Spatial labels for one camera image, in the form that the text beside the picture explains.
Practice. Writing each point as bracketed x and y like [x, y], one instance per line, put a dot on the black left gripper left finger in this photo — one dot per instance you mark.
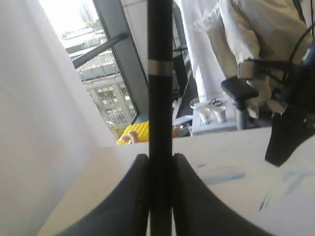
[124, 212]

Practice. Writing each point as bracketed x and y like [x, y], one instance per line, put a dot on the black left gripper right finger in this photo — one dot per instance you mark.
[198, 212]

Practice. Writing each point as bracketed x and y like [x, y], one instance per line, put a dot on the black office chair armrest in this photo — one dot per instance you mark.
[239, 91]

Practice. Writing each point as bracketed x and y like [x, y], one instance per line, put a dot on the clear glass bowl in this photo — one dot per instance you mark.
[209, 101]

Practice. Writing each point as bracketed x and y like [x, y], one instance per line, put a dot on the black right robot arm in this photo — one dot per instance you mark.
[298, 89]

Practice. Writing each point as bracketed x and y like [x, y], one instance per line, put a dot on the yellow quilted cushion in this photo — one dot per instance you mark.
[142, 130]

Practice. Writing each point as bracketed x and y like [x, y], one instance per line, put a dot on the black paintbrush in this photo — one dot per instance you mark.
[160, 74]

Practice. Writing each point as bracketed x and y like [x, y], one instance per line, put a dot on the person in beige clothes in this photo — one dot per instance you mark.
[224, 36]

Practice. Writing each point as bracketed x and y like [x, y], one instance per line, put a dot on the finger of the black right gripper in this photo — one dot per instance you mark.
[289, 130]

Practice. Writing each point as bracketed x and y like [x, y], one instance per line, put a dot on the brown teddy bear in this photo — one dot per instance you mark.
[131, 138]

